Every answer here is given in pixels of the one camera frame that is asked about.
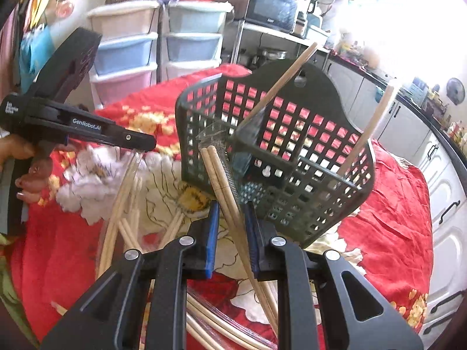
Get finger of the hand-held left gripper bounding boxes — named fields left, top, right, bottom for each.
left=106, top=124, right=158, bottom=153

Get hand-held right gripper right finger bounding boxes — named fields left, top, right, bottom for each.
left=244, top=201, right=424, bottom=350

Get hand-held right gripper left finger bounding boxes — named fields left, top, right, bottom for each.
left=39, top=201, right=220, bottom=350

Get pile of wooden chopsticks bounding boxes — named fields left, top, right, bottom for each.
left=97, top=173, right=256, bottom=350
left=95, top=151, right=285, bottom=350

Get dark green plastic utensil basket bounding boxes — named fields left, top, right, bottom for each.
left=174, top=58, right=376, bottom=250

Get person's left hand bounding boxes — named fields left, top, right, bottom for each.
left=0, top=133, right=55, bottom=205

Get blue hanging cloth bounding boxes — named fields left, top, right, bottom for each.
left=20, top=24, right=55, bottom=84

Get white pastel plastic drawer unit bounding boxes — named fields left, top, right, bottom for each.
left=87, top=0, right=161, bottom=107

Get pink plastic ladle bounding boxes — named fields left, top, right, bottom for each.
left=56, top=0, right=75, bottom=19

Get white blue plastic drawer unit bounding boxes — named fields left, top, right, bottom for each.
left=162, top=0, right=234, bottom=81

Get red floral tablecloth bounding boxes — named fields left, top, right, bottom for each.
left=7, top=64, right=435, bottom=343

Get metal pot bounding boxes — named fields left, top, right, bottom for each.
left=261, top=47, right=289, bottom=61

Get white metal rack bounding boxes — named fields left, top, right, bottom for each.
left=230, top=20, right=331, bottom=75

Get black microwave oven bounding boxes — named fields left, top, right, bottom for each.
left=244, top=0, right=298, bottom=34

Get white kitchen cabinets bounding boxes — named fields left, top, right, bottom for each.
left=325, top=55, right=467, bottom=336

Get black blender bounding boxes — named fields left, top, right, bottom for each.
left=297, top=0, right=318, bottom=17

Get black kitchen countertop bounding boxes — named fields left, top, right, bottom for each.
left=328, top=53, right=467, bottom=176

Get row of condiment bottles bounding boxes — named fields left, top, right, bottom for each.
left=443, top=115, right=467, bottom=143

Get round wall fan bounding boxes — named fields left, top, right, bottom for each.
left=446, top=78, right=466, bottom=106

